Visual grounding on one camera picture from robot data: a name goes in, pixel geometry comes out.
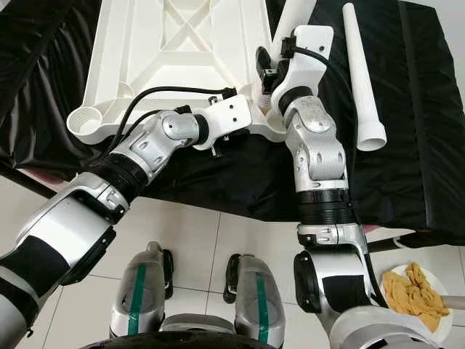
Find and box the silver robot leg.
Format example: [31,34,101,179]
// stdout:
[224,253,286,346]
[110,241,175,339]

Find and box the white plastic table leg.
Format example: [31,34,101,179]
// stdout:
[343,2,387,152]
[262,0,317,103]

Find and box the yellow crumpled cloth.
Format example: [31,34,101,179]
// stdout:
[383,262,450,332]

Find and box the white pedestal fan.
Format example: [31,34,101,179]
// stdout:
[378,260,465,335]

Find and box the white plastic table top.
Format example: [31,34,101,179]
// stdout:
[67,0,291,143]

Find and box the silver right robot leg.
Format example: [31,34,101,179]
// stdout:
[224,253,286,346]

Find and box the black metal table leg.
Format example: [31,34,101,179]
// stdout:
[367,236,415,252]
[0,171,44,202]

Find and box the silver left robot leg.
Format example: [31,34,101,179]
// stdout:
[110,241,175,339]

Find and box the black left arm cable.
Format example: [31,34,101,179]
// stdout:
[105,86,239,157]

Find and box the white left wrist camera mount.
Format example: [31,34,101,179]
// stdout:
[193,95,253,152]

